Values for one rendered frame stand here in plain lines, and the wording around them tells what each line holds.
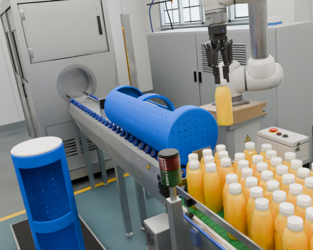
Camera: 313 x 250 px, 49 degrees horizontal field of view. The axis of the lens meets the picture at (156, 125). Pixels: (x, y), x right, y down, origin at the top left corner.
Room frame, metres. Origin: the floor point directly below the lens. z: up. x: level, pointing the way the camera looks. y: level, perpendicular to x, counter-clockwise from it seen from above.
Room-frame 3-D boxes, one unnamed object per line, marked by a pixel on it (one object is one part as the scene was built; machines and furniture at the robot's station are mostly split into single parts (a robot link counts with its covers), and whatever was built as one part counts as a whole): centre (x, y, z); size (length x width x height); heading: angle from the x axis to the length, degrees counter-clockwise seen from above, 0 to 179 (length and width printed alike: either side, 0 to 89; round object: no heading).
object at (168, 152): (0.94, -0.03, 1.18); 0.06 x 0.06 x 0.16
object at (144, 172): (2.39, 0.26, 0.79); 2.17 x 0.29 x 0.34; 25
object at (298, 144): (1.38, -0.54, 1.05); 0.20 x 0.10 x 0.10; 25
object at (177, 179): (0.94, -0.03, 1.18); 0.06 x 0.06 x 0.05
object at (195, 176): (1.22, -0.13, 0.99); 0.07 x 0.07 x 0.18
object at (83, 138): (3.25, 0.74, 0.31); 0.06 x 0.06 x 0.63; 25
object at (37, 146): (1.82, 0.68, 1.03); 0.28 x 0.28 x 0.01
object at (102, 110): (2.65, 0.38, 1.00); 0.10 x 0.04 x 0.15; 115
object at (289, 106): (3.93, -0.75, 0.72); 2.15 x 0.54 x 1.45; 29
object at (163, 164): (0.94, -0.03, 1.23); 0.06 x 0.06 x 0.04
